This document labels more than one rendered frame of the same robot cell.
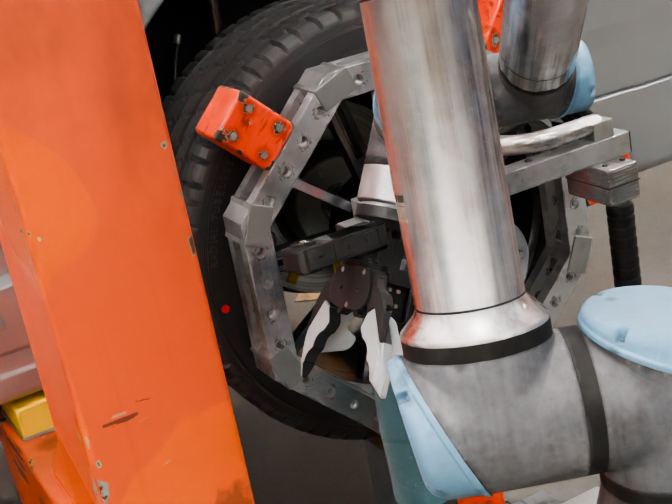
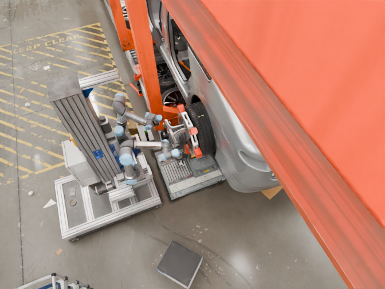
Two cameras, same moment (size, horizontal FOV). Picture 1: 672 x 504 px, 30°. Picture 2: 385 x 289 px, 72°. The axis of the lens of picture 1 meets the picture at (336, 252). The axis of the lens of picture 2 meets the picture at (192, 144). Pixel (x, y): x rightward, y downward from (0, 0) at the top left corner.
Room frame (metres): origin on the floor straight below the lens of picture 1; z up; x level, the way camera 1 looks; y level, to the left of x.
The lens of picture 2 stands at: (1.85, -2.08, 3.51)
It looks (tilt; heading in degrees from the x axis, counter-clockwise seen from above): 56 degrees down; 94
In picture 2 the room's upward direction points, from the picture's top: 2 degrees counter-clockwise
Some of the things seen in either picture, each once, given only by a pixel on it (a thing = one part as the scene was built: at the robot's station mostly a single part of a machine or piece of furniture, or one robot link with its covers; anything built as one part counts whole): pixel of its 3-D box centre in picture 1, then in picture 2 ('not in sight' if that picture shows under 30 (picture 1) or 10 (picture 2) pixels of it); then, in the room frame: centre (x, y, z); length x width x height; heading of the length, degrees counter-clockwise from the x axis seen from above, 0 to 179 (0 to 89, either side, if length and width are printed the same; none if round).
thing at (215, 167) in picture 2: not in sight; (200, 159); (1.82, -0.05, 0.13); 0.50 x 0.36 x 0.10; 114
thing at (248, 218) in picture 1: (419, 236); (187, 133); (1.67, -0.12, 0.85); 0.54 x 0.07 x 0.54; 114
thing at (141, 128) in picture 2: not in sight; (144, 130); (1.01, 0.22, 0.44); 0.43 x 0.17 x 0.03; 114
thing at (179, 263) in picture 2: not in sight; (180, 265); (1.63, -1.52, 0.17); 0.43 x 0.36 x 0.34; 154
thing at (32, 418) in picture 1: (52, 394); not in sight; (1.70, 0.45, 0.71); 0.14 x 0.14 x 0.05; 24
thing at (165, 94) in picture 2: not in sight; (180, 106); (1.49, 0.74, 0.39); 0.66 x 0.66 x 0.24
